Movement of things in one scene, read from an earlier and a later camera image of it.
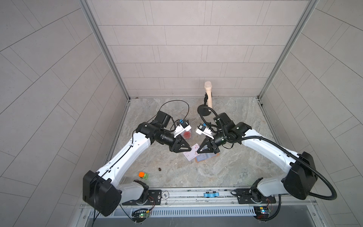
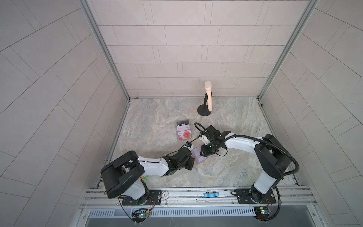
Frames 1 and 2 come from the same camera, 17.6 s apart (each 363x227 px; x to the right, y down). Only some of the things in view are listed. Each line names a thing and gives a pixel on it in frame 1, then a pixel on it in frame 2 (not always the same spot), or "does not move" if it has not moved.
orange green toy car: (142, 175) does not move
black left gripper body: (174, 145) → (187, 164)
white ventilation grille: (185, 212) does not move
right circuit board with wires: (262, 213) does not move
